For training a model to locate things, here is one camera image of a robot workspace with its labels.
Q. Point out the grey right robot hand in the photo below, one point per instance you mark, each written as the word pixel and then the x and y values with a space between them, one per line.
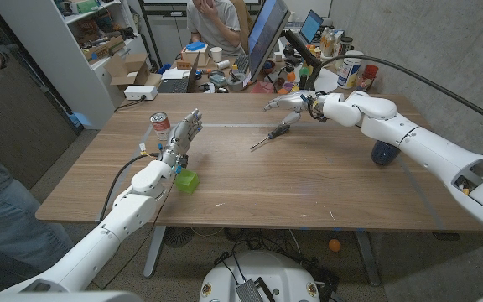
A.
pixel 298 101

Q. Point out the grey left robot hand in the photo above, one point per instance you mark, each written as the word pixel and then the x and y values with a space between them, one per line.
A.
pixel 178 140

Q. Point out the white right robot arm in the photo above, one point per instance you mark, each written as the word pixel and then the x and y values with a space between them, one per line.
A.
pixel 417 142

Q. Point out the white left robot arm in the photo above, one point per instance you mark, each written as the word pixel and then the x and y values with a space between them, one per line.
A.
pixel 111 226

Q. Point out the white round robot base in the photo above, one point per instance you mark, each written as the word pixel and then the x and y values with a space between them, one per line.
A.
pixel 275 272

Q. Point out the red soda can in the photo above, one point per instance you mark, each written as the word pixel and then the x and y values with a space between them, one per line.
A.
pixel 160 123

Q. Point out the green block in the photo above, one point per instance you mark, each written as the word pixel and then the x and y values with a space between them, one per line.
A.
pixel 187 181

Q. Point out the white paper cup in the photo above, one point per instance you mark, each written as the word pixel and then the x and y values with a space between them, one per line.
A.
pixel 216 54

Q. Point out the dark blue cup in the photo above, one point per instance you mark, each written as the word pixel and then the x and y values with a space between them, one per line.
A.
pixel 383 154

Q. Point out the red pouch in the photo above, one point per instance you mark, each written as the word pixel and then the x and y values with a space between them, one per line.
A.
pixel 262 87

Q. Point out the black laptop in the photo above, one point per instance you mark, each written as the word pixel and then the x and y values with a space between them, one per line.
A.
pixel 176 85

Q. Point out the white canister blue label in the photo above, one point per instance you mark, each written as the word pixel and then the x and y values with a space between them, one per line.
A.
pixel 348 71

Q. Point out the white power box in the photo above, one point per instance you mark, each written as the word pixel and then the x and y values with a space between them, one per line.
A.
pixel 140 92

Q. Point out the grey tape roll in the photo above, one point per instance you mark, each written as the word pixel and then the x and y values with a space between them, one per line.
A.
pixel 236 83

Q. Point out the clear bottle yellow label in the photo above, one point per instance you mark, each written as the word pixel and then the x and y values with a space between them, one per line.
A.
pixel 332 44
pixel 324 42

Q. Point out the black keyboard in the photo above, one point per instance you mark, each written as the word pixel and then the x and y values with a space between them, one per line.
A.
pixel 241 64

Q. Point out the jar with black lid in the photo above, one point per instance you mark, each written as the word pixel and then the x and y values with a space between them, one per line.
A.
pixel 346 44

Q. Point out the large black monitor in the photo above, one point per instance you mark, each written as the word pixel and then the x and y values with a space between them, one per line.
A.
pixel 266 33

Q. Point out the laptop with blue screen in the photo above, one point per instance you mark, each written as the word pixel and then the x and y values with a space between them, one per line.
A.
pixel 310 26

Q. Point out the white roll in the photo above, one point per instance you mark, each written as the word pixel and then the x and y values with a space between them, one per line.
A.
pixel 223 64

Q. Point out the small cardboard box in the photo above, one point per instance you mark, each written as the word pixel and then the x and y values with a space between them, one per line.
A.
pixel 193 58

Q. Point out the open cardboard box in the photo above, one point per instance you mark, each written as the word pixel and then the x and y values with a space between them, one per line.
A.
pixel 130 69

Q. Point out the blue handheld device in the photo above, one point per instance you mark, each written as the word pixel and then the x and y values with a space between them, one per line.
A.
pixel 195 46

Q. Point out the round black floor fan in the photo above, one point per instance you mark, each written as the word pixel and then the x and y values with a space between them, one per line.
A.
pixel 178 237

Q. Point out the brown chair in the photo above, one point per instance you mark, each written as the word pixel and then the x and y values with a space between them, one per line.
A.
pixel 243 17

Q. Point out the seated person grey shirt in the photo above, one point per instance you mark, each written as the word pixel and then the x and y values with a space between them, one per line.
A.
pixel 220 25

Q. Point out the grey table leg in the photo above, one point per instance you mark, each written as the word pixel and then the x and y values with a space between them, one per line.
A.
pixel 154 251
pixel 367 258

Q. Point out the printed cardboard box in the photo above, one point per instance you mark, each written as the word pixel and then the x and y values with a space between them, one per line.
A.
pixel 105 48

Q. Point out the white shelf unit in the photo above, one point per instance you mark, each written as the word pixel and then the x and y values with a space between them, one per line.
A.
pixel 57 63

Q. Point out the orange ball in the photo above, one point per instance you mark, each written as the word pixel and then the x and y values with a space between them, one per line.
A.
pixel 334 245

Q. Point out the green box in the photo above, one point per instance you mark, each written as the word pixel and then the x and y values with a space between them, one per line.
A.
pixel 85 6

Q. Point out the grey power adapter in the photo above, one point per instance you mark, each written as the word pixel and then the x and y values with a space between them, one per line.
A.
pixel 249 291

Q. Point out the standing person in jeans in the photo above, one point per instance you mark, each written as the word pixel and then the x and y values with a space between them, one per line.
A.
pixel 6 218

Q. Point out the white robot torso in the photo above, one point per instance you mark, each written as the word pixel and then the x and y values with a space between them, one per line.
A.
pixel 57 297

